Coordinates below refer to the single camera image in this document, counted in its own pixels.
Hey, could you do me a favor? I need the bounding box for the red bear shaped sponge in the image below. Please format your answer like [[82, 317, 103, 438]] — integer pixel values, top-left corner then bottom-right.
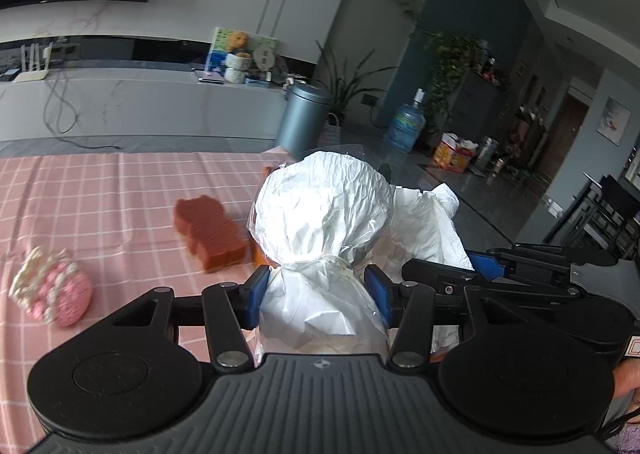
[[174, 195, 247, 273]]

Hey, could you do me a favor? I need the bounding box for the white plastic bag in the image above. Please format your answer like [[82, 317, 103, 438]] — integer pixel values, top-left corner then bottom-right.
[[254, 151, 394, 356]]

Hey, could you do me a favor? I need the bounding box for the pink white crochet pouch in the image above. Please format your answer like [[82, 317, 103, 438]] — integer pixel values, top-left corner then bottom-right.
[[9, 246, 93, 328]]

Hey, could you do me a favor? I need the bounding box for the white tissue pack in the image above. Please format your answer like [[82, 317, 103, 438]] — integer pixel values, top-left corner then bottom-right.
[[371, 183, 473, 283]]

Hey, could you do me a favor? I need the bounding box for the orange cardboard box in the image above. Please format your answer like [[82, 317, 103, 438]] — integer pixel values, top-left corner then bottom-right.
[[246, 162, 288, 267]]

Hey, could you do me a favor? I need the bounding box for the pink checkered tablecloth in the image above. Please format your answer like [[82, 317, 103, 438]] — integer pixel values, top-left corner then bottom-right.
[[1, 148, 291, 453]]

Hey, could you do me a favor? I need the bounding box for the blue water jug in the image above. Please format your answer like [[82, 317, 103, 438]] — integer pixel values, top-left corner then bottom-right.
[[383, 88, 425, 154]]

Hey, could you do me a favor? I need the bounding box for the woven pink basket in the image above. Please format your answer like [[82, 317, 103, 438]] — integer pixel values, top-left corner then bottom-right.
[[318, 112, 341, 147]]

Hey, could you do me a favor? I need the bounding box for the hanging vine plant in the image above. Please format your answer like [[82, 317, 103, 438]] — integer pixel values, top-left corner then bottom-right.
[[423, 31, 483, 118]]

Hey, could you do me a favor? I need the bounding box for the grey metal trash can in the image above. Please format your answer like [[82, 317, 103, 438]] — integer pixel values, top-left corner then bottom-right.
[[276, 81, 333, 157]]

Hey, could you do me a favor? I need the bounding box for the green floor plant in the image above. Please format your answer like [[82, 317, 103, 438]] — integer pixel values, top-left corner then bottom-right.
[[314, 42, 396, 125]]

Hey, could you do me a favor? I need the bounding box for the teddy bear on yarn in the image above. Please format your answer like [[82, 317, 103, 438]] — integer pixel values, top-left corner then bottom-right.
[[224, 31, 252, 84]]

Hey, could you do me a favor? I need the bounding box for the white marble tv console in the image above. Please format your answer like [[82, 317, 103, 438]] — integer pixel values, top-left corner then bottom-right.
[[1, 36, 285, 145]]

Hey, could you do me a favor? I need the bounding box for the white wifi router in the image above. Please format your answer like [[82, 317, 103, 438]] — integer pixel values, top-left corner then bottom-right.
[[14, 43, 53, 83]]

